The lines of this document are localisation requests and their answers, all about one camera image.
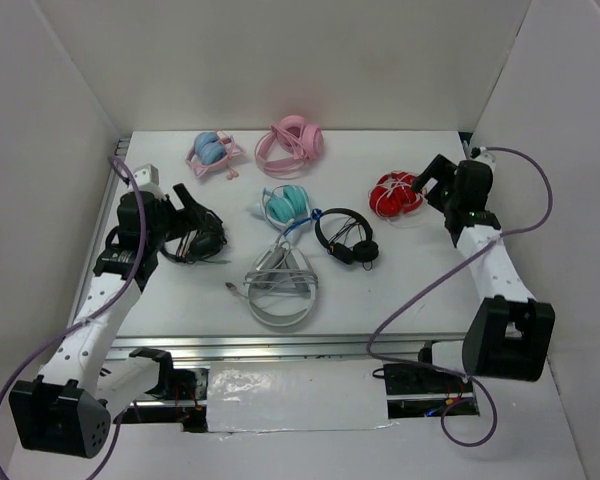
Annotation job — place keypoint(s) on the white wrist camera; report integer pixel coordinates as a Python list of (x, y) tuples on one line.
[(483, 155), (147, 180)]

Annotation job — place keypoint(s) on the black on-ear headphones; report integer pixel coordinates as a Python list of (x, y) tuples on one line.
[(364, 251)]

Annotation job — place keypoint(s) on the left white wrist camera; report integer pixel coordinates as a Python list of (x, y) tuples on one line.
[(147, 180)]

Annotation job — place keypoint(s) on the black headset with microphone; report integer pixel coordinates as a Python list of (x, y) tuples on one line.
[(201, 235)]

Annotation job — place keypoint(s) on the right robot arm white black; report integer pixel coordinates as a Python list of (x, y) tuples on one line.
[(510, 334)]

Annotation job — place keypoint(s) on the aluminium rail frame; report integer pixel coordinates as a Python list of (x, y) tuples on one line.
[(190, 310)]

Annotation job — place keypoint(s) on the teal white cat-ear headphones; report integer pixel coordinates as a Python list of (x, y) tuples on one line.
[(287, 208)]

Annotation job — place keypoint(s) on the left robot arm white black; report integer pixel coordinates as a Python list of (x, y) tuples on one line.
[(69, 407)]

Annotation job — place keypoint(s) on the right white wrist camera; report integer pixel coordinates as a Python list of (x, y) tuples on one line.
[(483, 155)]

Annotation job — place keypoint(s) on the white taped cover panel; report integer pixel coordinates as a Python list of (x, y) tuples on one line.
[(309, 395)]

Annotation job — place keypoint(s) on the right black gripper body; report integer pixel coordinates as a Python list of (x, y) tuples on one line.
[(455, 197)]

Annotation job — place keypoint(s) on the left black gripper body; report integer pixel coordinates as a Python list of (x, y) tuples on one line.
[(172, 224)]

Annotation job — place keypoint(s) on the grey headphones with cable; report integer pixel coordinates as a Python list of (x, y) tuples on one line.
[(281, 287)]

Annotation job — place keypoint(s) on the blue pink cat-ear headphones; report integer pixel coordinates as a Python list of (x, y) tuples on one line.
[(211, 152)]

